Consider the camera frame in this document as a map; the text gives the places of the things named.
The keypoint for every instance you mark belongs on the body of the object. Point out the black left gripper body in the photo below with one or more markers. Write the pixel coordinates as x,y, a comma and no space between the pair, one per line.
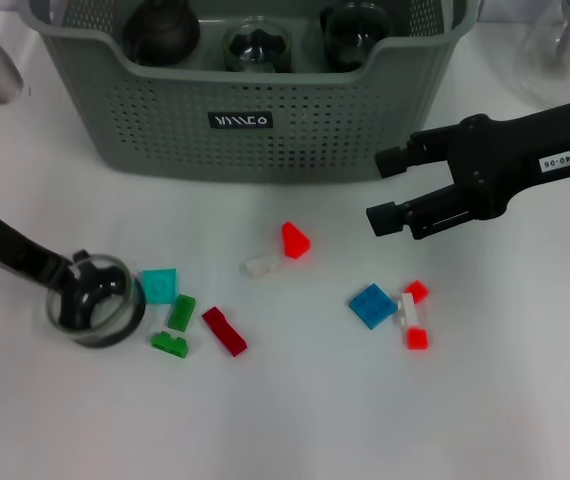
15,247

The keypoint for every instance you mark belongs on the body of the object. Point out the green flat brick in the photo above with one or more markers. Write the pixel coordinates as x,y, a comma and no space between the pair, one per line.
181,312

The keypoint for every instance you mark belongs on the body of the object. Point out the dark red long brick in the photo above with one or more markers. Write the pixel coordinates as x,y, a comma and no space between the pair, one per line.
225,332

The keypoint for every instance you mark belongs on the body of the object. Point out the blue square plate brick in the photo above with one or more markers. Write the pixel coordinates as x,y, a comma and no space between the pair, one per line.
372,306

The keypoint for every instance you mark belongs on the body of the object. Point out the green notched brick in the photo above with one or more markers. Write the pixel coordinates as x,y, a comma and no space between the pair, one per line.
169,345

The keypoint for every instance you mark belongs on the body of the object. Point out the teal square plate brick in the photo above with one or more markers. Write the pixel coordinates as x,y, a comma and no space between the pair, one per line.
159,286

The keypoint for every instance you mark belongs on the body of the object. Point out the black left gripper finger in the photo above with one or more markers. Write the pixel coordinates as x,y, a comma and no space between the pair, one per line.
90,300
82,262

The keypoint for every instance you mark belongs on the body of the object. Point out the small red brick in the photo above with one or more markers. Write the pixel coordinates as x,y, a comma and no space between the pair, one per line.
417,291
417,339

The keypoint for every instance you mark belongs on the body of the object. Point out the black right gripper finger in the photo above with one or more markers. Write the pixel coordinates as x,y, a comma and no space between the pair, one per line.
385,220
395,161

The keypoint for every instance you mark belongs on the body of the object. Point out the long white brick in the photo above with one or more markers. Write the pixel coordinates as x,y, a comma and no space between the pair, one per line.
410,312

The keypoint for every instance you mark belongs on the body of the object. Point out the black teapot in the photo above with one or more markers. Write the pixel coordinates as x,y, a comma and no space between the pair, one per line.
165,35

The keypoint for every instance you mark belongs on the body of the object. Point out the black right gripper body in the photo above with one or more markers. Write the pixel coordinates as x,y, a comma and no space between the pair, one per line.
505,160

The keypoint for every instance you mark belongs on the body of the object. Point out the small white brick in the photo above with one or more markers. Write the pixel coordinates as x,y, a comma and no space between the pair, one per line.
262,265

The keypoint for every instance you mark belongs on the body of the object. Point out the grey-green plastic storage bin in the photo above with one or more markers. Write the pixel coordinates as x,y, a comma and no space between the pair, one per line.
315,140

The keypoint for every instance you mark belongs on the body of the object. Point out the red wedge brick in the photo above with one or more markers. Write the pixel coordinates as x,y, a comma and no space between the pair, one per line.
295,242

